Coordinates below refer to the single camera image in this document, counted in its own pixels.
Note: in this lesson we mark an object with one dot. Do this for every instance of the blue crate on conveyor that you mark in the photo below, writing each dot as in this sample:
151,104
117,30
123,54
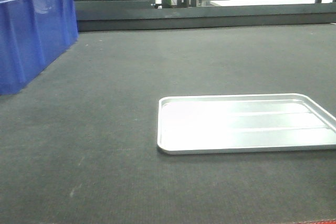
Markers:
34,33

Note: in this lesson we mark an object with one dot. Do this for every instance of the silver metal tray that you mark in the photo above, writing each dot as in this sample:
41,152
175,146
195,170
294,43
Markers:
211,124

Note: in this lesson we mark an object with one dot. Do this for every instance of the white background table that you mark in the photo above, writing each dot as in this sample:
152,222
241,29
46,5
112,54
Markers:
228,3

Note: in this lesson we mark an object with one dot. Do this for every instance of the black conveyor side rail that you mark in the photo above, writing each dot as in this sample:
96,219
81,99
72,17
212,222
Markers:
103,15

